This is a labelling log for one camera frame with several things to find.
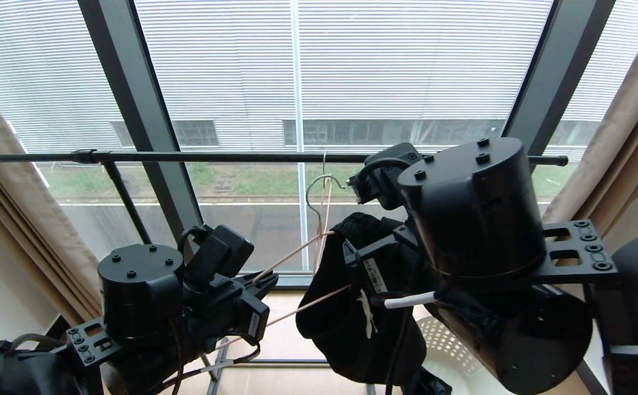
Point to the pink clothes hanger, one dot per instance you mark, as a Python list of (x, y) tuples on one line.
[(324, 164), (318, 303)]

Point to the black clothes rack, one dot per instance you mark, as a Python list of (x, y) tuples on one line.
[(187, 157)]

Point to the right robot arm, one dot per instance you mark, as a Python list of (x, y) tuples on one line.
[(472, 214)]

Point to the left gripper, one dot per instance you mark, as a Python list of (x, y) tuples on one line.
[(225, 318)]

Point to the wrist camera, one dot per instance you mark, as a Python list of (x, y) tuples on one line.
[(225, 249), (384, 175)]

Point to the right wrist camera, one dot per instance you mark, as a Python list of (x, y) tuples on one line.
[(384, 175)]

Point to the white laundry basket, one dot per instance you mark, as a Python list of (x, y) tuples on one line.
[(450, 351)]

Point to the black garment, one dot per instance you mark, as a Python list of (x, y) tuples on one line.
[(434, 384), (329, 318)]

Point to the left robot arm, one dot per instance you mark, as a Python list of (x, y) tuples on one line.
[(137, 296)]

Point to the beige curtain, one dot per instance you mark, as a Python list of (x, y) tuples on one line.
[(22, 219), (615, 120)]

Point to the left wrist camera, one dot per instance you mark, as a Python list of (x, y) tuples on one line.
[(225, 249)]

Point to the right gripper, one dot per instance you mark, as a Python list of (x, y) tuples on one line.
[(376, 274)]

